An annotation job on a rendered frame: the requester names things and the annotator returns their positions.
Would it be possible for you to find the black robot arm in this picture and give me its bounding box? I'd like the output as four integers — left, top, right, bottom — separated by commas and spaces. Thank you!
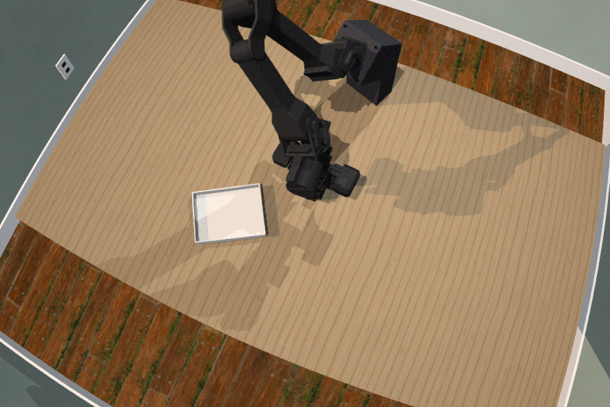
222, 0, 366, 202

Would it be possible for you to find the white tray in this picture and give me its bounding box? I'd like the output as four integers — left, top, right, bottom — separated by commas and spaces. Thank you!
192, 184, 266, 244

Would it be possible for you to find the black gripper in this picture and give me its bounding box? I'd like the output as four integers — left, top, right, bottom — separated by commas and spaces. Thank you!
272, 143, 360, 197

